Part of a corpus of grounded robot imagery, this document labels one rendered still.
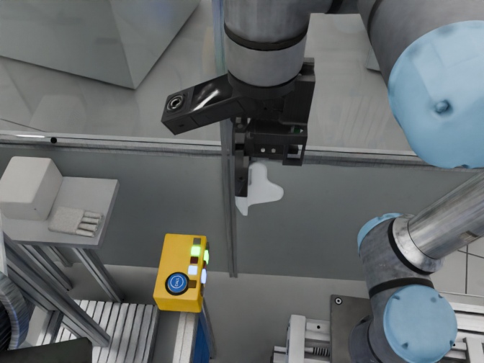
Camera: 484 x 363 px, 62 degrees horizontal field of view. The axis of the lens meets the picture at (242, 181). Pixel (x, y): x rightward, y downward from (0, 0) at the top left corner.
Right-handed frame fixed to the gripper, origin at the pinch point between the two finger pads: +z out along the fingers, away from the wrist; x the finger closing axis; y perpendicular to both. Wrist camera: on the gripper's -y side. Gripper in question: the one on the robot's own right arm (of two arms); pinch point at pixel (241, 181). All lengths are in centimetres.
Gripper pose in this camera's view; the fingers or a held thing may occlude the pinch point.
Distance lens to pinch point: 55.6
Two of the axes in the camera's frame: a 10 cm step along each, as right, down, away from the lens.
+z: 0.0, 5.8, 8.2
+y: 10.0, 0.6, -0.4
